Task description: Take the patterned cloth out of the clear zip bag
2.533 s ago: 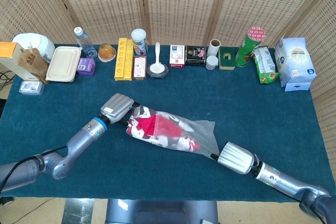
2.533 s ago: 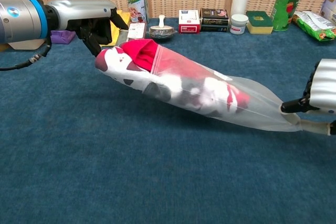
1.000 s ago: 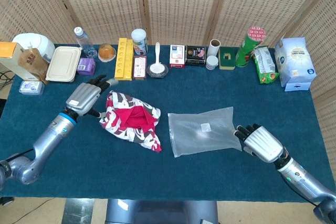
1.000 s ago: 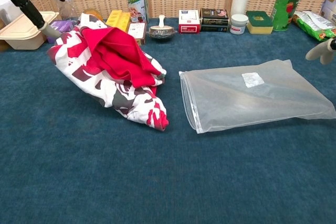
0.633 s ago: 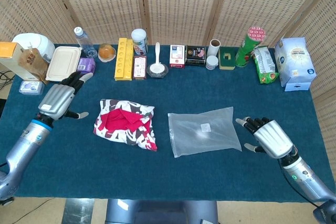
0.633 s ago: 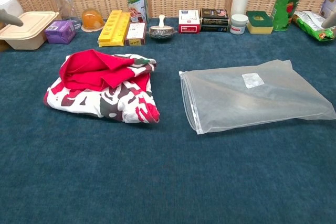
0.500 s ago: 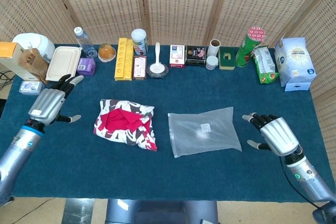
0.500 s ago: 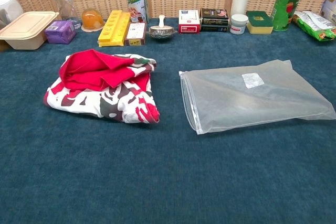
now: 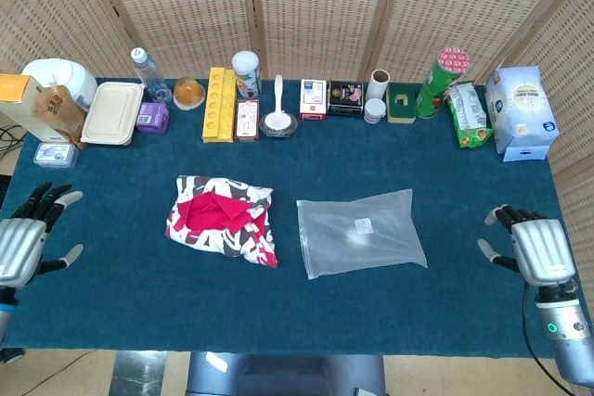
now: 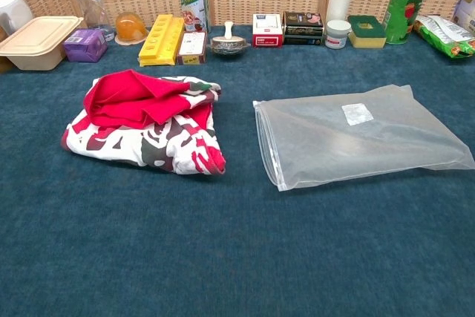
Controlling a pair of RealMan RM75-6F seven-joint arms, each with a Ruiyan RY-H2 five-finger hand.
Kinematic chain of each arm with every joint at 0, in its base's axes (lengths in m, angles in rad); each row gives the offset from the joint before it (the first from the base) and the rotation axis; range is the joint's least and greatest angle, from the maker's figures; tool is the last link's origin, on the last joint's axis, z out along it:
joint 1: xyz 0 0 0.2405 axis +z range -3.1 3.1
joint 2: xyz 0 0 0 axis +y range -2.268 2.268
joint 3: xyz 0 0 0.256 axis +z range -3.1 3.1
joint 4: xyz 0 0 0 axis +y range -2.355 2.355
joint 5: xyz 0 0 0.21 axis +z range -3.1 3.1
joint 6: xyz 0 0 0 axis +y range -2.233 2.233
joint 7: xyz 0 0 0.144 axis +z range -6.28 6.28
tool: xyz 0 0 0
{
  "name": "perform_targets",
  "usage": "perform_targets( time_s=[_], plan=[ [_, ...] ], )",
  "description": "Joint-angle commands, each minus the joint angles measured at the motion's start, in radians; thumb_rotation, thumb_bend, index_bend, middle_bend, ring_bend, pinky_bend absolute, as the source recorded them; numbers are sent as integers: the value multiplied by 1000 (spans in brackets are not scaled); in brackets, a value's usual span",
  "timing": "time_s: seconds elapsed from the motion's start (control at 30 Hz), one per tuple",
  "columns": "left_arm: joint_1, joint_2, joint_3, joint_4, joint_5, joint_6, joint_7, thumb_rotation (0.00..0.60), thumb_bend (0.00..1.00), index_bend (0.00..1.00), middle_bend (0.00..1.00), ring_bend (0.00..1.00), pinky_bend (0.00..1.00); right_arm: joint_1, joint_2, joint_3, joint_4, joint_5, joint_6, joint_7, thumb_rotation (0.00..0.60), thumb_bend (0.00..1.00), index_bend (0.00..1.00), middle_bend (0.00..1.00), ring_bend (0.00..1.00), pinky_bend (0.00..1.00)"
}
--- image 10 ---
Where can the yellow plastic mould tray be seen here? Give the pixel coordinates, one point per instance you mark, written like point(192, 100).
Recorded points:
point(159, 42)

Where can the white paper cup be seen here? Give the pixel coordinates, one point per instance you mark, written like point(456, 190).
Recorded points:
point(338, 5)

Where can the red white small box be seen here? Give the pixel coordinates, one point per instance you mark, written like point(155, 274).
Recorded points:
point(267, 27)

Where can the red white patterned garment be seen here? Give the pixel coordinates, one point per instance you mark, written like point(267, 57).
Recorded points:
point(130, 101)

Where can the white small jar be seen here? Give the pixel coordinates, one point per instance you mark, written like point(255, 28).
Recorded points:
point(337, 35)

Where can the white rice spoon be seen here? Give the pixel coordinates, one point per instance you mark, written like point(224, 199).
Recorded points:
point(229, 29)

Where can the maroon box with pink label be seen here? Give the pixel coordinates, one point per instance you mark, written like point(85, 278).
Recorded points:
point(191, 48)

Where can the black printed box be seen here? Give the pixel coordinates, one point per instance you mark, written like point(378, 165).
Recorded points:
point(302, 27)

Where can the white blue rice bag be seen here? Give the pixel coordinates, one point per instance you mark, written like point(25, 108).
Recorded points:
point(467, 12)

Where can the blue carpet table cloth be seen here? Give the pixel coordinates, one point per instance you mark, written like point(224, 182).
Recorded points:
point(237, 257)

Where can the green chips tube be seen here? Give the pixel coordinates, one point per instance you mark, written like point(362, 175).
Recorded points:
point(404, 5)

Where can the beige lidded food container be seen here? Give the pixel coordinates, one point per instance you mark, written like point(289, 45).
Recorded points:
point(37, 35)

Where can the white green cylindrical can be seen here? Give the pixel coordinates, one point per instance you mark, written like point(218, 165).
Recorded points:
point(193, 1)

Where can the purple small box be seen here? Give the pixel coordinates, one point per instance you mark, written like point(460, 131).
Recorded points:
point(83, 46)

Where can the green yellow sponge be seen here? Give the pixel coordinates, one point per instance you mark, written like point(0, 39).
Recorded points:
point(367, 33)

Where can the orange jelly cup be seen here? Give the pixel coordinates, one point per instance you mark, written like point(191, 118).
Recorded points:
point(130, 27)

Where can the green white snack bag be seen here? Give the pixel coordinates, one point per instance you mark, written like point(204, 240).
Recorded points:
point(445, 35)

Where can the frosted plastic zip bag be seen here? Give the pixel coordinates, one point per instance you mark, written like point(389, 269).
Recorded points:
point(334, 146)

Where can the dark patterned bowl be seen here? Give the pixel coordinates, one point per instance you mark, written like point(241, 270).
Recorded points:
point(226, 50)

